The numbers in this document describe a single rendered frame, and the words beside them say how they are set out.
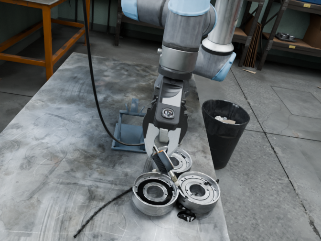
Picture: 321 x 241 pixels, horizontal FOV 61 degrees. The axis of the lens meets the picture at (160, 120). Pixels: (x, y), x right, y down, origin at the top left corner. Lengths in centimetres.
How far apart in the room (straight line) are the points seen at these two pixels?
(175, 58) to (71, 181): 38
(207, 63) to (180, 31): 50
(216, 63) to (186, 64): 48
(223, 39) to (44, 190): 72
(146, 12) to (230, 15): 38
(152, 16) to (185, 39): 15
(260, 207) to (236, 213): 19
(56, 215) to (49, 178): 11
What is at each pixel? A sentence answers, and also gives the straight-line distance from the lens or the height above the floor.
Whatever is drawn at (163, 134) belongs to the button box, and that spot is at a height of 83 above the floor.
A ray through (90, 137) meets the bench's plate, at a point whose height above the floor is 80.
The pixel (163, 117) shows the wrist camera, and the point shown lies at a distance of 50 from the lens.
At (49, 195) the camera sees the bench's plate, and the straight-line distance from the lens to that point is 67.
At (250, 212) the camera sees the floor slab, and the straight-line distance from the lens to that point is 191.
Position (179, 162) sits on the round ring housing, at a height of 83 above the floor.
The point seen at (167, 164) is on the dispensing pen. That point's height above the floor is 90.
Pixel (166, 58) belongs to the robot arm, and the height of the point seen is 112.
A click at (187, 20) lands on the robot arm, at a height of 120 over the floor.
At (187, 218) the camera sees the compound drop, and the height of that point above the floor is 80.
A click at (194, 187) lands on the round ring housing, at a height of 82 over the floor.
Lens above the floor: 130
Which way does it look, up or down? 32 degrees down
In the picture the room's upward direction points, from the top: 11 degrees clockwise
